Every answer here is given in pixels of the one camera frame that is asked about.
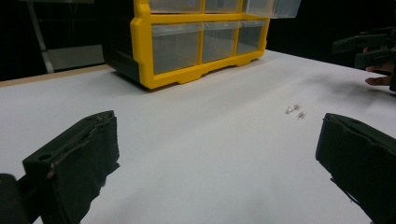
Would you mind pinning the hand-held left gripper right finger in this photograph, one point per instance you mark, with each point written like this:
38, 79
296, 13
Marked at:
361, 155

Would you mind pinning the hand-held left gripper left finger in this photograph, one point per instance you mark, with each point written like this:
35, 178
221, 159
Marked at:
77, 155

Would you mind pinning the small metal screws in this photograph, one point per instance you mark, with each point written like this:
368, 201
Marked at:
301, 115

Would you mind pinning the small white pin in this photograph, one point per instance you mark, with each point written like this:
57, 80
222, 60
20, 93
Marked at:
297, 106
289, 109

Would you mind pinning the clear plastic drawer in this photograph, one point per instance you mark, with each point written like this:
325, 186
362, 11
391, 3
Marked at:
274, 7

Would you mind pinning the yellow black drawer organizer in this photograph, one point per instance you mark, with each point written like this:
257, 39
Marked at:
143, 46

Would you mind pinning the grey metal frame stand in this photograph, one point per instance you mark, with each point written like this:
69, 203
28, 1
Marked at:
74, 57

